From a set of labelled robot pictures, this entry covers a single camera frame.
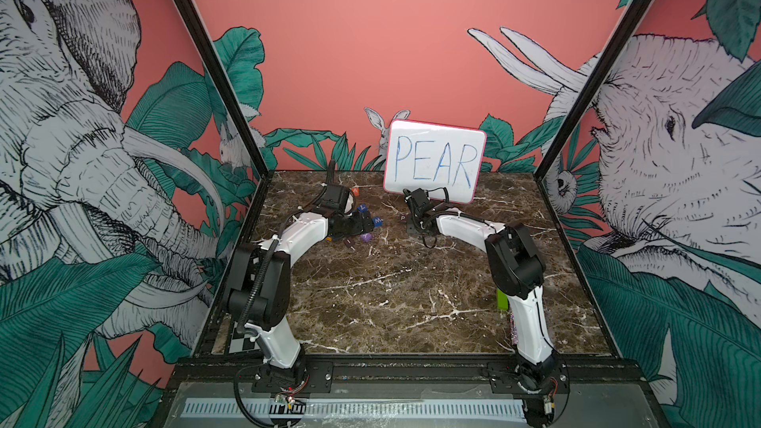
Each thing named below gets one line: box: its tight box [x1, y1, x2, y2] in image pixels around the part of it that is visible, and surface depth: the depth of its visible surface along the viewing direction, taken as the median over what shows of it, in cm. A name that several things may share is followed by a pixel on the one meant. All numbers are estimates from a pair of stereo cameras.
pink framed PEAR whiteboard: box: [383, 118, 488, 205], surface depth 109 cm
